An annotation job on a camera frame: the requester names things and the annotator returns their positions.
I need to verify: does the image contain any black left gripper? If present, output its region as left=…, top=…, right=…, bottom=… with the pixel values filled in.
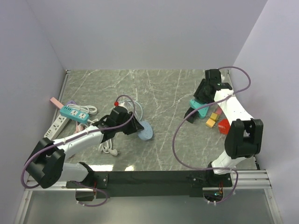
left=115, top=112, right=144, bottom=135

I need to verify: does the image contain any teal triangular socket adapter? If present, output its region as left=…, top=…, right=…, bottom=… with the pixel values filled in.
left=189, top=99, right=209, bottom=119

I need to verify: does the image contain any light blue round socket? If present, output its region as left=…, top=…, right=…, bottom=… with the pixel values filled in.
left=137, top=121, right=153, bottom=141

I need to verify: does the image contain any pink triangular socket adapter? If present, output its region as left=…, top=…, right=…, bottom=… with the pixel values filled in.
left=215, top=107, right=222, bottom=115

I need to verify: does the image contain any red cube socket adapter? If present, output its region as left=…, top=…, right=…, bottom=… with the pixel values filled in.
left=218, top=119, right=230, bottom=135

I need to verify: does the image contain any teal USB power strip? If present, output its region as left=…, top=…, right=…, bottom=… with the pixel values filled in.
left=59, top=106, right=89, bottom=124

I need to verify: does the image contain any purple USB power strip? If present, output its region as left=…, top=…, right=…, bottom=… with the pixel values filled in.
left=65, top=100, right=77, bottom=106

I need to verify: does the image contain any white USB power strip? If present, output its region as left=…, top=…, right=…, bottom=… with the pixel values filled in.
left=44, top=115, right=70, bottom=140

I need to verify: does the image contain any pink long power strip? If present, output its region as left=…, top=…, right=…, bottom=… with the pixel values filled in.
left=50, top=97, right=64, bottom=110

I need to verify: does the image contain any yellow USB charger plug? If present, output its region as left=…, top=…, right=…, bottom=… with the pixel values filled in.
left=210, top=112, right=219, bottom=122

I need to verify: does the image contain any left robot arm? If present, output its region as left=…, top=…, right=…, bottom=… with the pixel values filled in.
left=22, top=106, right=144, bottom=189

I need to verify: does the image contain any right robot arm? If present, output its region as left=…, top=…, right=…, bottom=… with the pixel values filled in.
left=184, top=69, right=263, bottom=186

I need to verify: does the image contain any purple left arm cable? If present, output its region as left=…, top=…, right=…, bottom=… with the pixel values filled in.
left=21, top=94, right=136, bottom=207

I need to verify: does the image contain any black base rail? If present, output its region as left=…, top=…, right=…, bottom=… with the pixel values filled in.
left=65, top=171, right=234, bottom=199

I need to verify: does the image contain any aluminium frame rail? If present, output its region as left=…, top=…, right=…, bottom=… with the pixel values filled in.
left=29, top=170, right=272, bottom=191

